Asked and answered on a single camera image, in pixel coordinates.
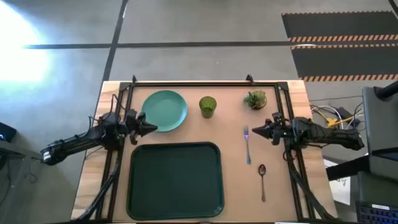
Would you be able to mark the dark blue crate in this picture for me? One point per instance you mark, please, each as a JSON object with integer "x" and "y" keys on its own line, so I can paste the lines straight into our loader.
{"x": 376, "y": 213}

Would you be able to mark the small potted succulent plant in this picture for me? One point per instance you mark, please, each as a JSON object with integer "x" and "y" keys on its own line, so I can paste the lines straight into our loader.
{"x": 255, "y": 99}

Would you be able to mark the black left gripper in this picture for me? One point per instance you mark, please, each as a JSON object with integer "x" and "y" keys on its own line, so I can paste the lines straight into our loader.
{"x": 133, "y": 124}

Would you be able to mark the black pole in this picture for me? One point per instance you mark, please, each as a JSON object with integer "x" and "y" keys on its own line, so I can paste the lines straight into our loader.
{"x": 387, "y": 91}

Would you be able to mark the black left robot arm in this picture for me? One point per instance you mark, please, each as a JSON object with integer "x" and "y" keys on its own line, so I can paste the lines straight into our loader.
{"x": 77, "y": 141}

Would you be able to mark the grey cabinet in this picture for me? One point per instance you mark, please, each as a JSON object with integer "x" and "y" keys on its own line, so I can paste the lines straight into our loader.
{"x": 381, "y": 130}

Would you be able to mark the black hazard-striped floor mat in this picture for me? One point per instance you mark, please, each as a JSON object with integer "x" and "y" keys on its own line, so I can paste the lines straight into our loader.
{"x": 339, "y": 25}
{"x": 345, "y": 60}

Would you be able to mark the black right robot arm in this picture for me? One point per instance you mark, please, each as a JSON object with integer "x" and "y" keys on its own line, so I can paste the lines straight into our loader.
{"x": 329, "y": 135}

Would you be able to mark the teal round plate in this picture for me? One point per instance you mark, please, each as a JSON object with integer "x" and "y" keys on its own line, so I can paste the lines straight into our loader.
{"x": 164, "y": 110}

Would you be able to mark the dark metal spoon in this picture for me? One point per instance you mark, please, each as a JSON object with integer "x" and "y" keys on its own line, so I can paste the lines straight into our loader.
{"x": 262, "y": 182}

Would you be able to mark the dark green tray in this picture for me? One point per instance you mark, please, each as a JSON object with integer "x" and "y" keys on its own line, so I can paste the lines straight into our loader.
{"x": 175, "y": 182}

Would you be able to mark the iridescent blue fork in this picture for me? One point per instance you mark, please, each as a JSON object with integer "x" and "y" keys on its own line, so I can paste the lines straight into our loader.
{"x": 247, "y": 146}

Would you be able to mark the white paper sheet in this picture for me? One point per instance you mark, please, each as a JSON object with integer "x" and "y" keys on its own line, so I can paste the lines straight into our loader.
{"x": 340, "y": 186}

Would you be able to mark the black frame clamp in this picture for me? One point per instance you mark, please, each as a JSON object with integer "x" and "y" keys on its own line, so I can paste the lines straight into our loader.
{"x": 134, "y": 79}
{"x": 249, "y": 79}

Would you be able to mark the black aluminium table frame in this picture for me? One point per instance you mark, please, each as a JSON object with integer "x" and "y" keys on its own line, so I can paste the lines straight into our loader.
{"x": 202, "y": 84}

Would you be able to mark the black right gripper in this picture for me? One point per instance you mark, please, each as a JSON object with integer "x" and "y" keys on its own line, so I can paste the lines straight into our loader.
{"x": 281, "y": 130}

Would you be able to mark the black power adapter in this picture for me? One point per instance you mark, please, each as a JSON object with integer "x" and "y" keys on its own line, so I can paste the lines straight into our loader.
{"x": 344, "y": 112}

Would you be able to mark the black floor bar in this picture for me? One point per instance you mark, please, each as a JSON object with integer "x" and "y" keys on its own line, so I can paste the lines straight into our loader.
{"x": 348, "y": 168}

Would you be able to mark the green translucent cup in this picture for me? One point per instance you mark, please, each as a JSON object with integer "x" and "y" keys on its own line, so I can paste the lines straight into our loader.
{"x": 207, "y": 107}

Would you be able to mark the black device with blue light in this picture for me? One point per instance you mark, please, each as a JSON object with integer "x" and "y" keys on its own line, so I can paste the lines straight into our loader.
{"x": 7, "y": 132}

